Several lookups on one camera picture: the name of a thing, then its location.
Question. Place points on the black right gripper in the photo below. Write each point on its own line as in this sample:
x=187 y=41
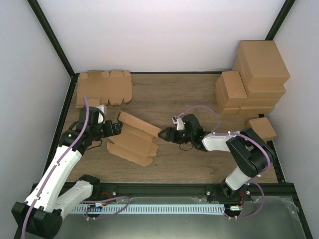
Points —
x=170 y=130

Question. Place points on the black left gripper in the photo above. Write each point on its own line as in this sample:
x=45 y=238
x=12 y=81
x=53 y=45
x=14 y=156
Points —
x=117 y=130

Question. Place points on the brown cardboard box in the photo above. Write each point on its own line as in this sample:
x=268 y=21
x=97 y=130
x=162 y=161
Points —
x=136 y=142

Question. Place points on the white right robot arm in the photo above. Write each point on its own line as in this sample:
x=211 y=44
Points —
x=251 y=154

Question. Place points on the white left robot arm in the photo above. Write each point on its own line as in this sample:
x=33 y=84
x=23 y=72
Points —
x=43 y=211

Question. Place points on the medium folded cardboard box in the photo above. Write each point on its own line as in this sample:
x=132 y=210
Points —
x=230 y=91

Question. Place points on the small single cardboard box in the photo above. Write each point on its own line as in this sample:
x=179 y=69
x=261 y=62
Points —
x=262 y=128

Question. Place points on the large top cardboard box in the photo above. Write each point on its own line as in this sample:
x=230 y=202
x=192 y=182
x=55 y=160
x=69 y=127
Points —
x=259 y=62

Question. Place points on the small loose cardboard flap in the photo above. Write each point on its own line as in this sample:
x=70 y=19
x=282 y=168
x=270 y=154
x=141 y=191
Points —
x=93 y=102

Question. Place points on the stack of flat cardboard blanks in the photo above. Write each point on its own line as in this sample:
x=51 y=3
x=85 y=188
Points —
x=110 y=87

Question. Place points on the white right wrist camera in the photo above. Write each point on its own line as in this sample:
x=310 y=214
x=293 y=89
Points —
x=178 y=122

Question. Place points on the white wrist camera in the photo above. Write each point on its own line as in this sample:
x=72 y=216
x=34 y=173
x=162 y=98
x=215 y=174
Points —
x=178 y=122
x=102 y=112

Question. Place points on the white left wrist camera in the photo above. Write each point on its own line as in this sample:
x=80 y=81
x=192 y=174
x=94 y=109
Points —
x=102 y=112

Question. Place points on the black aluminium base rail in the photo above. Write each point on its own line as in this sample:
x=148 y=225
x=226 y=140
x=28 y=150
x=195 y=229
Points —
x=212 y=192

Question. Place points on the light blue slotted cable duct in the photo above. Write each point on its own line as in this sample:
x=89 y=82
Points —
x=154 y=209

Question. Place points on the black frame post left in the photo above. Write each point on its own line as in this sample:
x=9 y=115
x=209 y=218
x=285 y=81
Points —
x=42 y=19

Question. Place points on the black frame post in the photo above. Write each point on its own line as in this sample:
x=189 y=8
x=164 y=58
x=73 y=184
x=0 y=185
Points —
x=42 y=19
x=280 y=18

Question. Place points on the black frame post right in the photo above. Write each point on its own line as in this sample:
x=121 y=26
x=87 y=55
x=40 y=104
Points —
x=280 y=18

